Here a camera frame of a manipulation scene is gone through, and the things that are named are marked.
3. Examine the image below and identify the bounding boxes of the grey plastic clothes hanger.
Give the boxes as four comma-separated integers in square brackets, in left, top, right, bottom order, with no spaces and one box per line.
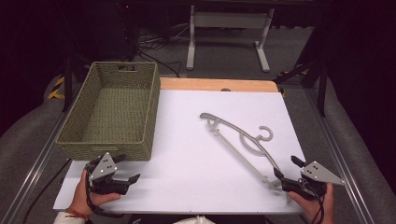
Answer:
[199,112,292,194]

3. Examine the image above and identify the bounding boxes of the person's white clothing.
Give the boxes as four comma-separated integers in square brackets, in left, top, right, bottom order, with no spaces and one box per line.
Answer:
[172,215,217,224]

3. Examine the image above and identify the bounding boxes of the black metal stand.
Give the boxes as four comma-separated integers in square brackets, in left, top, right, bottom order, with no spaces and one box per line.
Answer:
[61,46,82,113]

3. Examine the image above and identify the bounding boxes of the black tripod stand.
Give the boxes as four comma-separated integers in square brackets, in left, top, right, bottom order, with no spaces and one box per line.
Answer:
[273,31,330,119]

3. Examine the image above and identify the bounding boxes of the aluminium rail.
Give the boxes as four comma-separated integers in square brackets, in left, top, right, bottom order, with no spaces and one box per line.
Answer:
[0,88,82,224]
[303,88,376,224]

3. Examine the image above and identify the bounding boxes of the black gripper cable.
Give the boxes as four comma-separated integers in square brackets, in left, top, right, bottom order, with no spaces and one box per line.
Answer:
[83,163,125,219]
[297,177,327,224]

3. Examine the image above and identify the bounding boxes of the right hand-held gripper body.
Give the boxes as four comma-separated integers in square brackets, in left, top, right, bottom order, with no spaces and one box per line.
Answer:
[281,160,347,201]

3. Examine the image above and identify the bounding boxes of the bundle of floor cables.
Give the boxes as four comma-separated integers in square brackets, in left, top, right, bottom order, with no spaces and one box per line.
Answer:
[135,24,191,78]

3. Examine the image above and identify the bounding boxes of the black floor cable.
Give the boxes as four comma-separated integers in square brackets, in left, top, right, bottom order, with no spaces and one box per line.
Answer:
[21,158,73,224]

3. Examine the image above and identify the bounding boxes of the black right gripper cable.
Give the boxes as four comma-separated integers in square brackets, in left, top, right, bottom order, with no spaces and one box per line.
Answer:
[297,177,327,224]

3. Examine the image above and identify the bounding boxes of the person's right hand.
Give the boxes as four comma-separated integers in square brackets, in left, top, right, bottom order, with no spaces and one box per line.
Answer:
[287,182,336,224]

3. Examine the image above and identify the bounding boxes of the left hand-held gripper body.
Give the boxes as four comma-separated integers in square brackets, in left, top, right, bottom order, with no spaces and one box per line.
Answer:
[84,151,132,196]

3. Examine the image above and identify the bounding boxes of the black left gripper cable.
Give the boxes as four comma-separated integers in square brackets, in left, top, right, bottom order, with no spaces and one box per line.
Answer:
[83,163,125,219]

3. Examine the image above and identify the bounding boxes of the white metal stand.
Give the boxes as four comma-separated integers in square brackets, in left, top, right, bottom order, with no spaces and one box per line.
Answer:
[185,4,276,74]

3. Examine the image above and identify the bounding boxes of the person's left hand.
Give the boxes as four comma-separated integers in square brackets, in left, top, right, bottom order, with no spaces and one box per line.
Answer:
[68,169,122,216]

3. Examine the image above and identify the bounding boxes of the green woven basket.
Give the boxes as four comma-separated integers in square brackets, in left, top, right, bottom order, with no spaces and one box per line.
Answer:
[55,61,162,162]

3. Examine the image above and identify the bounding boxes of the white table cover sheet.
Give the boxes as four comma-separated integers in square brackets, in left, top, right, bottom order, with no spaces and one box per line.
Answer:
[52,89,308,216]

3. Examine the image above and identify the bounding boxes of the red woven bracelet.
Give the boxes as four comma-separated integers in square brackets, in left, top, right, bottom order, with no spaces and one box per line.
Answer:
[64,207,91,221]

